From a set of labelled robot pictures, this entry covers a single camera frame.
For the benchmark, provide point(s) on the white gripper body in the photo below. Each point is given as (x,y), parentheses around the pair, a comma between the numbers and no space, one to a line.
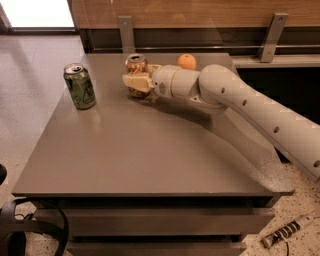
(162,80)

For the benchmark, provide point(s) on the orange soda can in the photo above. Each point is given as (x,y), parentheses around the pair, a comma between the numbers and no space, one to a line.
(136,63)

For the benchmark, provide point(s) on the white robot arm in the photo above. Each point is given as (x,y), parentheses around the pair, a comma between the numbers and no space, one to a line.
(215,88)

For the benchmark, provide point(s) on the green soda can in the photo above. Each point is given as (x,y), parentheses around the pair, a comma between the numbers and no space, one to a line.
(80,87)

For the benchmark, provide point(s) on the orange fruit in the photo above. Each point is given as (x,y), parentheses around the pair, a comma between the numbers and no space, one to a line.
(187,61)

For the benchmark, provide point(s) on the grey table with drawers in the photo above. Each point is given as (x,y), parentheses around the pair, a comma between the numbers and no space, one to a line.
(151,178)

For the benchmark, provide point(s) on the white power strip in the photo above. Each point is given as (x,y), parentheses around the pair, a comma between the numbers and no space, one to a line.
(287,231)

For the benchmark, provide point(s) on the left metal bracket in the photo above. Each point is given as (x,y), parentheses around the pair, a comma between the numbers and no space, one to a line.
(127,34)

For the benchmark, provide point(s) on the metal bracket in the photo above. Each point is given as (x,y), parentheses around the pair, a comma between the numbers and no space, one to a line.
(268,48)
(127,34)

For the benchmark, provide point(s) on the right metal bracket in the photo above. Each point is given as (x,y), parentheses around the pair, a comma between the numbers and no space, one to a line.
(268,48)

